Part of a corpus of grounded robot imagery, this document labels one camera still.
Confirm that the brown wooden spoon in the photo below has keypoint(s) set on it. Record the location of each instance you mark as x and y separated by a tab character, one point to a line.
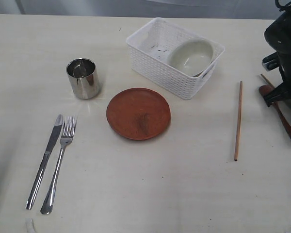
266	89

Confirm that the stainless steel fork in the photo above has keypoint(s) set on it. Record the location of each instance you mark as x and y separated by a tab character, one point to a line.
65	140

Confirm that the stainless steel knife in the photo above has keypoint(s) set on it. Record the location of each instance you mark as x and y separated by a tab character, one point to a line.
51	144

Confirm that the white perforated plastic basket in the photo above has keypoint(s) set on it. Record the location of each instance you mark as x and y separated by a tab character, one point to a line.
149	48

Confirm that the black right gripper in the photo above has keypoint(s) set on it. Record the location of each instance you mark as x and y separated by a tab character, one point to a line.
281	92

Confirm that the brown round plate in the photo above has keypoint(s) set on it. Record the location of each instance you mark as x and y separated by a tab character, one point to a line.
138	114

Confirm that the stainless steel cup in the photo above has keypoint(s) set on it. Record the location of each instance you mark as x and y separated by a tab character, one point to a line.
82	74

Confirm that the white ceramic patterned bowl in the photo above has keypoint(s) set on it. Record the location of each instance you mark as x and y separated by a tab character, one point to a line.
191	57

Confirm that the wooden chopstick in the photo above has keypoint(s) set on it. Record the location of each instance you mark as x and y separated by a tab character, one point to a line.
267	81
239	119

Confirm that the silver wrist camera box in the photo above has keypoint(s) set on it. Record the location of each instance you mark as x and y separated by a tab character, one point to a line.
270	62

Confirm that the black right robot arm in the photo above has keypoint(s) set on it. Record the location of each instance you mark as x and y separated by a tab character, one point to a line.
278	36

